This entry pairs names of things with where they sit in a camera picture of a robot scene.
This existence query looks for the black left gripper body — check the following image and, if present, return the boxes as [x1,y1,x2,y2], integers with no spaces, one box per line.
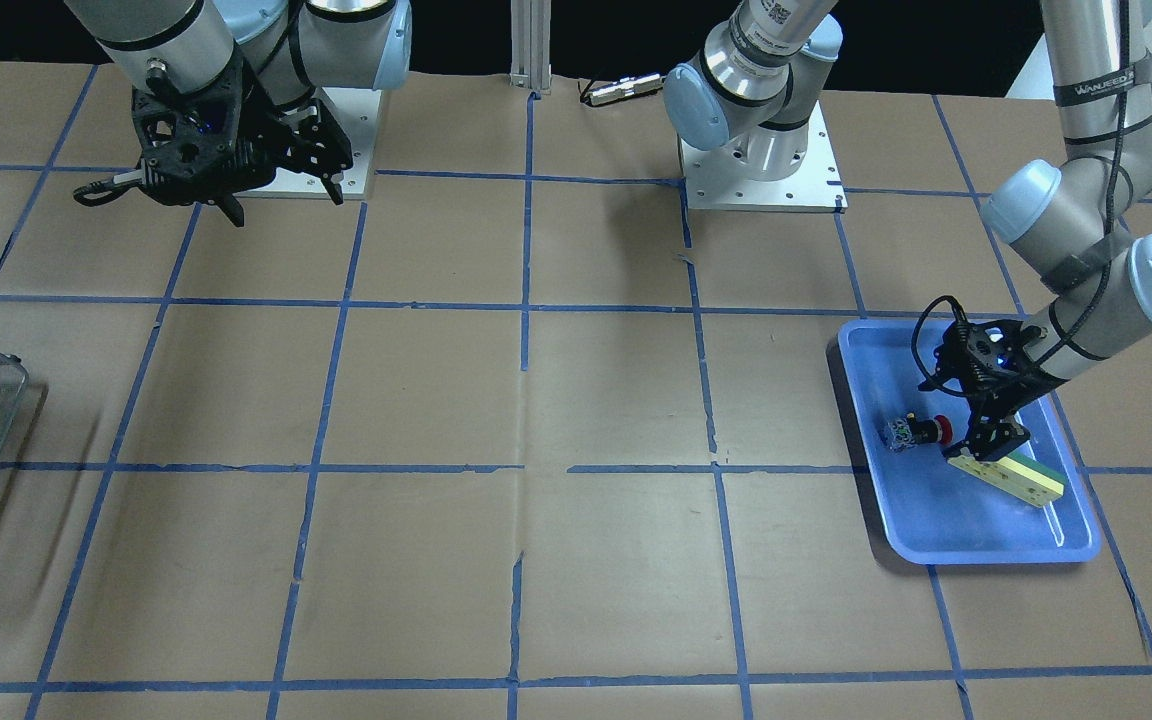
[933,320,1064,427]

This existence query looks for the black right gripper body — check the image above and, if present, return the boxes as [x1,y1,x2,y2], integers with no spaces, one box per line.
[131,47,282,209]

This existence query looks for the red emergency stop button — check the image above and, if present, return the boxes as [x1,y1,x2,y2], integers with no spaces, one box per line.
[882,414,954,452]

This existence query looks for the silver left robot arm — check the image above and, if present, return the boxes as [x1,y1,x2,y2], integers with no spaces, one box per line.
[664,1,1152,462]

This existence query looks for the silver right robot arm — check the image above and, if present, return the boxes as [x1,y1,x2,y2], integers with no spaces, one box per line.
[68,1,414,227]

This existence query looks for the yellow green terminal block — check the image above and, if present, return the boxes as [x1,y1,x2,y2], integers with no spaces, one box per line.
[946,452,1066,509]

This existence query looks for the blue plastic tray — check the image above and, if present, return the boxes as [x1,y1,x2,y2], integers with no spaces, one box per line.
[826,319,1102,564]

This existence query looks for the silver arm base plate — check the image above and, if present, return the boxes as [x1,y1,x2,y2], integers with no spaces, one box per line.
[238,88,388,202]
[679,104,849,213]

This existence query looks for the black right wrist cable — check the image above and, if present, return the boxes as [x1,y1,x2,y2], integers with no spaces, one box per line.
[73,172,152,207]

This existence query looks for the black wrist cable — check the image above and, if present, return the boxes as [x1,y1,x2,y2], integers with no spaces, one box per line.
[73,172,152,207]
[910,0,1152,393]

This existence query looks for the aluminium frame post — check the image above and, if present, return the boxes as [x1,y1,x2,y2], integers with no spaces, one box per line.
[509,0,552,96]

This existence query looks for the silver cable connector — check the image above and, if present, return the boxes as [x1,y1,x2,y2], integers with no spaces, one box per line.
[579,73,664,108]

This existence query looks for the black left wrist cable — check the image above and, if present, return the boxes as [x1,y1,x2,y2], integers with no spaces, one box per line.
[910,0,1152,393]

